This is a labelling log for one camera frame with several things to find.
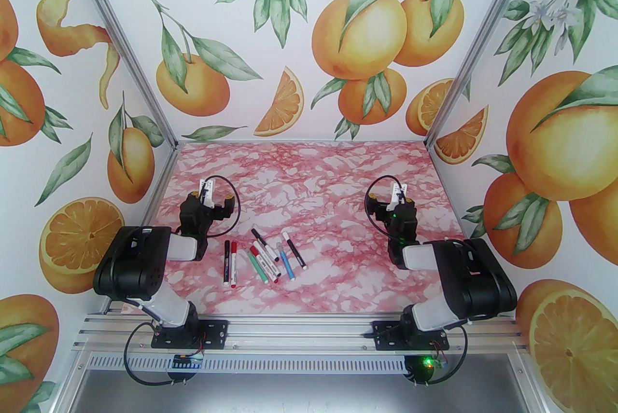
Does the white marker dark label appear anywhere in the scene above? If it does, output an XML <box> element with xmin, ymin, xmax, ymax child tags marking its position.
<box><xmin>251</xmin><ymin>228</ymin><xmax>281</xmax><ymax>262</ymax></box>

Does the slim green pen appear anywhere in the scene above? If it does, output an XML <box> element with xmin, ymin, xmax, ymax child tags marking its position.
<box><xmin>246</xmin><ymin>249</ymin><xmax>265</xmax><ymax>286</ymax></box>

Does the slim black pen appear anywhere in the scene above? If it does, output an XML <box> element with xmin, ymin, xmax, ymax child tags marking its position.
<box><xmin>282</xmin><ymin>232</ymin><xmax>308</xmax><ymax>270</ymax></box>

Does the slim blue pen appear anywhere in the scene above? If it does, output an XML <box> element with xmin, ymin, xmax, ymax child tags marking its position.
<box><xmin>278</xmin><ymin>245</ymin><xmax>296</xmax><ymax>281</ymax></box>

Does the slotted metal strip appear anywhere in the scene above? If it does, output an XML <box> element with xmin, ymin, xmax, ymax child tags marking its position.
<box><xmin>80</xmin><ymin>353</ymin><xmax>522</xmax><ymax>375</ymax></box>

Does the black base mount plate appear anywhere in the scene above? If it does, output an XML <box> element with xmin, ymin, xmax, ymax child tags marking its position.
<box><xmin>151</xmin><ymin>319</ymin><xmax>228</xmax><ymax>349</ymax></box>
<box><xmin>374</xmin><ymin>319</ymin><xmax>449</xmax><ymax>351</ymax></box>

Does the black base cable loop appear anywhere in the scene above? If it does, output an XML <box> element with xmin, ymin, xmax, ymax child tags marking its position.
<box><xmin>123</xmin><ymin>322</ymin><xmax>203</xmax><ymax>386</ymax></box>
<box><xmin>406</xmin><ymin>324</ymin><xmax>468</xmax><ymax>386</ymax></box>

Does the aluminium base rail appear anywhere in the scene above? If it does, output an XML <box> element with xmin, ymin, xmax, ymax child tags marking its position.
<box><xmin>72</xmin><ymin>300</ymin><xmax>532</xmax><ymax>356</ymax></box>

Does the aluminium frame post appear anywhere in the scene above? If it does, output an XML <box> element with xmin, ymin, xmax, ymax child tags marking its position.
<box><xmin>424</xmin><ymin>0</ymin><xmax>564</xmax><ymax>150</ymax></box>
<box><xmin>58</xmin><ymin>0</ymin><xmax>178</xmax><ymax>156</ymax></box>

